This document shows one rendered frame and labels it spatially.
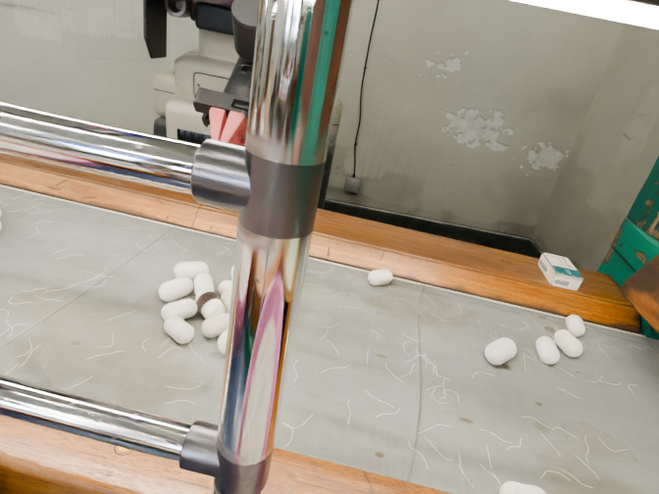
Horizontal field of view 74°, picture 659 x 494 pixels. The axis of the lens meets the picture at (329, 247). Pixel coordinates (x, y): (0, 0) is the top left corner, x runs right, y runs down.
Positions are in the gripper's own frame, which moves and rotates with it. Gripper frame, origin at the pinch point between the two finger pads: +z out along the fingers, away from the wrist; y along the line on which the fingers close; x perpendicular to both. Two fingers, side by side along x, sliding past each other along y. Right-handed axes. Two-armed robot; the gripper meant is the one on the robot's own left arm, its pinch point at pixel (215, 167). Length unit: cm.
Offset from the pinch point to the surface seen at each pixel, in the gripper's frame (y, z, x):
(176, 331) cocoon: 6.7, 22.1, -10.1
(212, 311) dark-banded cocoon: 8.4, 19.3, -7.9
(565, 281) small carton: 46.7, 2.0, 3.6
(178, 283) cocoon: 3.9, 17.2, -6.4
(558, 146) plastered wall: 114, -143, 140
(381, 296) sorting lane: 24.2, 10.8, 1.1
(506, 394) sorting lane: 36.3, 19.5, -6.6
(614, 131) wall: 123, -130, 109
